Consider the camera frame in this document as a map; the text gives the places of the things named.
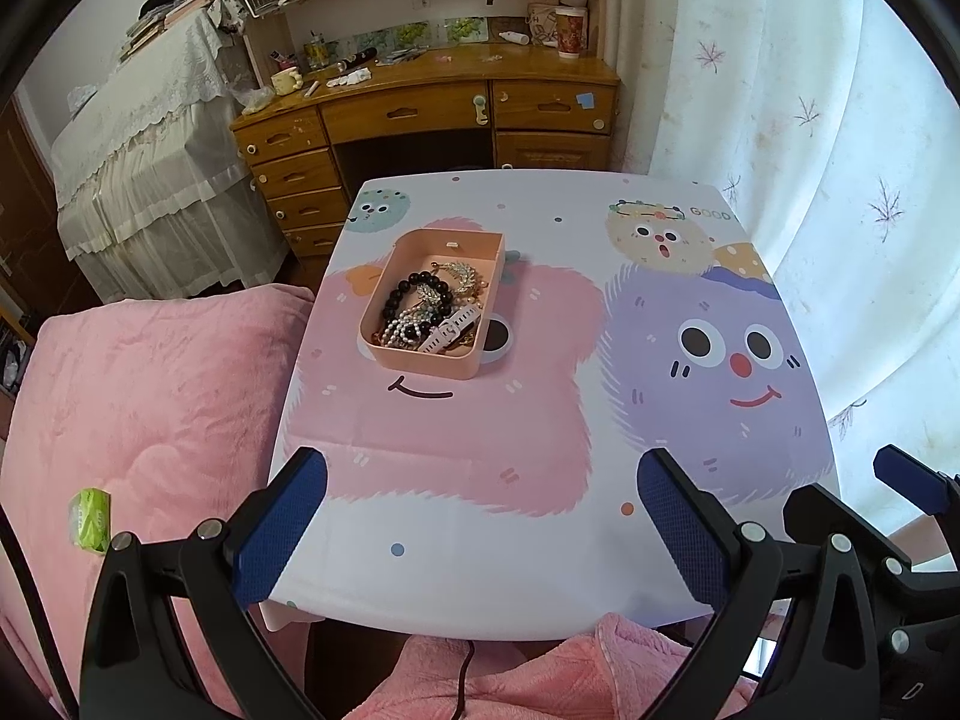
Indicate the green packet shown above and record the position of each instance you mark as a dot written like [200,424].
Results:
[90,521]

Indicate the cartoon printed table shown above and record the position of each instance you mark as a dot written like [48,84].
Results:
[525,405]

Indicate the yellow mug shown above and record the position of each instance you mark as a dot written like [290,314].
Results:
[286,80]

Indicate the gold leaf brooch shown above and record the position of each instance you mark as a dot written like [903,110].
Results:
[457,274]

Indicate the wooden desk with drawers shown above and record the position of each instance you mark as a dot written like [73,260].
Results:
[420,116]

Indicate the red patterned paper cup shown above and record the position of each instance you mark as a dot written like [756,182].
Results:
[570,34]

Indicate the white floral curtain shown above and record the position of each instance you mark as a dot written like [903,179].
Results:
[787,127]

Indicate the white lace cloth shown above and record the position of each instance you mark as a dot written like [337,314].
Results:
[142,165]

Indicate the pink wrist watch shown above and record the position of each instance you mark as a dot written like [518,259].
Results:
[450,330]

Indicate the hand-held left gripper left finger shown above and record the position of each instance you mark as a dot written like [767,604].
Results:
[281,517]

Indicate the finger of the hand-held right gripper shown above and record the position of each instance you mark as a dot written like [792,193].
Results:
[832,514]
[911,476]

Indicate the pink fleece cloth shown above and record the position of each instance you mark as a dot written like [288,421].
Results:
[540,671]

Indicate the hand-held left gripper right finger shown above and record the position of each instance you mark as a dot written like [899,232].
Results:
[679,529]

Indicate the white bottle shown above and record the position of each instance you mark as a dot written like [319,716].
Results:
[514,36]

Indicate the pink plastic box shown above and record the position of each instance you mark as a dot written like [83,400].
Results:
[435,364]

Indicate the pink fleece blanket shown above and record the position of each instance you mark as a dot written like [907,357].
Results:
[150,420]

